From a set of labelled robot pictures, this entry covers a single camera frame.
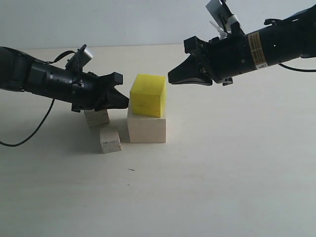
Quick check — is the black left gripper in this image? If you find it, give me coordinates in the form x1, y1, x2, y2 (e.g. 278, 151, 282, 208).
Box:
28, 63, 129, 111

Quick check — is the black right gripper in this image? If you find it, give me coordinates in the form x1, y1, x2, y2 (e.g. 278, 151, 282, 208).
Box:
168, 35, 254, 86

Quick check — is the medium layered plywood cube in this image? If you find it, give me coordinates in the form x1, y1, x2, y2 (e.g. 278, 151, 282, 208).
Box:
84, 110, 110, 128

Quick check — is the yellow cube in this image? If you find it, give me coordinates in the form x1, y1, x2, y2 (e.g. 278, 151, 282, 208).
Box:
130, 74, 166, 118

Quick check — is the large pale wooden cube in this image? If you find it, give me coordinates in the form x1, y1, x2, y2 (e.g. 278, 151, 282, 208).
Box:
127, 108, 166, 143

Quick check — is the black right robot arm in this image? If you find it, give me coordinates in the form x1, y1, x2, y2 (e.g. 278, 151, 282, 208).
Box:
168, 0, 316, 86

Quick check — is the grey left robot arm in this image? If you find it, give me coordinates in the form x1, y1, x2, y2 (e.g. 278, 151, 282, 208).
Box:
0, 44, 129, 112

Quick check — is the small pale wooden cube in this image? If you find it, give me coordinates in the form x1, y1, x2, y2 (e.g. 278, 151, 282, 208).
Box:
99, 125, 121, 154

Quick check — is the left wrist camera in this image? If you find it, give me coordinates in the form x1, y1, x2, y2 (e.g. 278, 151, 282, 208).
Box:
53, 44, 93, 72

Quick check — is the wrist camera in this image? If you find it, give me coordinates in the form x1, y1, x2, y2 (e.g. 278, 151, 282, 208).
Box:
205, 0, 245, 40
53, 44, 93, 72

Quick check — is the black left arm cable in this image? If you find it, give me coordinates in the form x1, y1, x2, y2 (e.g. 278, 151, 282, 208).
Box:
0, 98, 55, 147

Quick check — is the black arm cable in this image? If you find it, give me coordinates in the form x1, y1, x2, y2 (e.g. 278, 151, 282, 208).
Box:
0, 98, 55, 147
278, 63, 316, 73

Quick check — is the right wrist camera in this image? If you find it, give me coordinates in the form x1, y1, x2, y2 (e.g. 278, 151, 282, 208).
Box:
205, 0, 245, 40

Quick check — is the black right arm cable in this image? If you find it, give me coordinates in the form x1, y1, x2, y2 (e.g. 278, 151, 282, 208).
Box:
278, 63, 316, 73

